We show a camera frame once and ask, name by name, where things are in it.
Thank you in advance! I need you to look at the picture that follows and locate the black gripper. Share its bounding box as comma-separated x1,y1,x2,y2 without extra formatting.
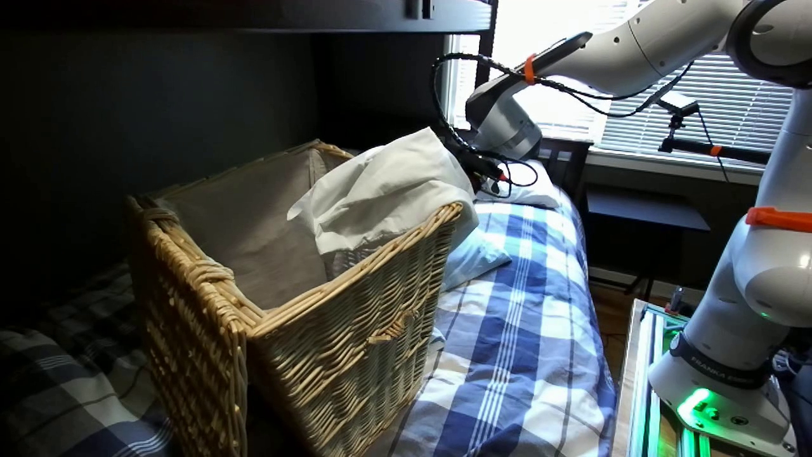
443,125,514,196

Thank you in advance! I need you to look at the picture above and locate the green lit robot base platform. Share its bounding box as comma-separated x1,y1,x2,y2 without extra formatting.
612,294,802,457

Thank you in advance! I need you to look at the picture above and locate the white crumpled cloth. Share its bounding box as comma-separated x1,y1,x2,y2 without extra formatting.
283,125,483,260

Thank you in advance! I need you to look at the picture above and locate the beige fabric basket liner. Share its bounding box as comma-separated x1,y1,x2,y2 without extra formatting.
153,146,333,313

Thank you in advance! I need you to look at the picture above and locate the woven wicker basket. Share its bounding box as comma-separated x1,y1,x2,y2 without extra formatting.
123,138,467,457

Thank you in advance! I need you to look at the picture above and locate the dark bed headboard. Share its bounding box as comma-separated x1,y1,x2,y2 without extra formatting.
536,138,593,204

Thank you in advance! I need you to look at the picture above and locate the white pillow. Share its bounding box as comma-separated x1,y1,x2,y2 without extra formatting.
438,156,569,294

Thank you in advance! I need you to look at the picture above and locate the dark side table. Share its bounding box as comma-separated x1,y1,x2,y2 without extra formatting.
583,185,715,237

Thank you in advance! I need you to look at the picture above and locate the blue white plaid bedspread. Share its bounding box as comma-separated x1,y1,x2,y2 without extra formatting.
0,198,618,457

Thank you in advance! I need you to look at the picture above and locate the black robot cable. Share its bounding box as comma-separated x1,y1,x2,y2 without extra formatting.
428,30,697,198

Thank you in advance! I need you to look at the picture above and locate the orange strap on forearm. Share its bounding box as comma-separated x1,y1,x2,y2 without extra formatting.
521,54,542,86

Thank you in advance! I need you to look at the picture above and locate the black bed post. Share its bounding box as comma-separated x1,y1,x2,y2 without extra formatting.
470,0,503,86

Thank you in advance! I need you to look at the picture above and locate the black camera stand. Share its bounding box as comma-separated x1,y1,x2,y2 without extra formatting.
654,95,774,168

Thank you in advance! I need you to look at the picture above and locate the dark bunk bed frame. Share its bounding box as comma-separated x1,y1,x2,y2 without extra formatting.
0,0,495,36

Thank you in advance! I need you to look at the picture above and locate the orange strap on arm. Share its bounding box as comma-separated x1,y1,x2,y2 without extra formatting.
744,204,812,237

